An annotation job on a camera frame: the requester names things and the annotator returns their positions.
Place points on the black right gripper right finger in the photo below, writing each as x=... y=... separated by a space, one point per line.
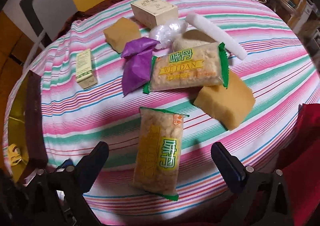
x=230 y=167

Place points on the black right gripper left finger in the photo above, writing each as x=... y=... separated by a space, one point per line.
x=89 y=167

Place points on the Weidan snack pack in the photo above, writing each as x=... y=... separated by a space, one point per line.
x=159 y=152
x=205 y=65

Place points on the purple plastic packet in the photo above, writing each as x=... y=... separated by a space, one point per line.
x=138 y=58

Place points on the red fabric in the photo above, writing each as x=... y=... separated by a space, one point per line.
x=299 y=162

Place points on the tan sponge block large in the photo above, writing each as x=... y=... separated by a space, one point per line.
x=230 y=106

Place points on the yellow plush toy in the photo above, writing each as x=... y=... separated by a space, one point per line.
x=14 y=154

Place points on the gold metal tin tray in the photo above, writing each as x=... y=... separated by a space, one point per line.
x=25 y=128

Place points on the small yellow-green carton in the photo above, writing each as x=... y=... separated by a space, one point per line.
x=85 y=77

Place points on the striped pink green bedsheet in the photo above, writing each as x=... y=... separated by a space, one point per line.
x=277 y=69

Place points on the tan sponge block small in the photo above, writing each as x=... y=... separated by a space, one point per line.
x=121 y=32

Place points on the white foam stick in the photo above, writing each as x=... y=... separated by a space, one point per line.
x=204 y=25

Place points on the white crumpled plastic bag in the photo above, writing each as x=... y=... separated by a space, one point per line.
x=166 y=33

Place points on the cream cardboard box large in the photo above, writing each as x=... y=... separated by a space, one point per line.
x=152 y=13

